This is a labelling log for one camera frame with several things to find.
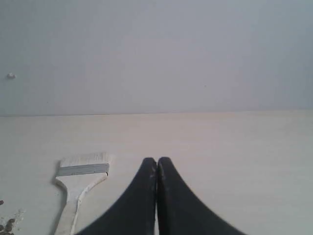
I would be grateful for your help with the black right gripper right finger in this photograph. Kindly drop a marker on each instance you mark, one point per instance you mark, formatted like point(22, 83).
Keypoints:
point(180, 211)

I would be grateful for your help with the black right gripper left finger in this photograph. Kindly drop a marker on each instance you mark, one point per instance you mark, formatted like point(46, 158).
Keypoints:
point(134, 211)

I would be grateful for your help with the white wooden paint brush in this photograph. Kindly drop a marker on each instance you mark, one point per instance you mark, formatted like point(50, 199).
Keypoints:
point(77, 175)

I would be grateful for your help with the brown beans and white grains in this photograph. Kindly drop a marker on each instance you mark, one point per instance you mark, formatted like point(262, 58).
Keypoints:
point(11, 217)

